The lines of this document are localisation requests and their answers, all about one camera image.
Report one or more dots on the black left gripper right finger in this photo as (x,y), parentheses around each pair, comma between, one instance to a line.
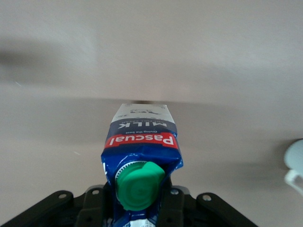
(180,210)

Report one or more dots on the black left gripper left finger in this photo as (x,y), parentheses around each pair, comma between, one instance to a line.
(94,208)

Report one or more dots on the blue white milk carton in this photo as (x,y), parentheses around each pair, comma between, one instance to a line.
(142,142)

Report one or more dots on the small white cup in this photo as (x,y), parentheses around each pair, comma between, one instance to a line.
(296,153)

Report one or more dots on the table cover mat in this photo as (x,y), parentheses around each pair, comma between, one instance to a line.
(47,118)

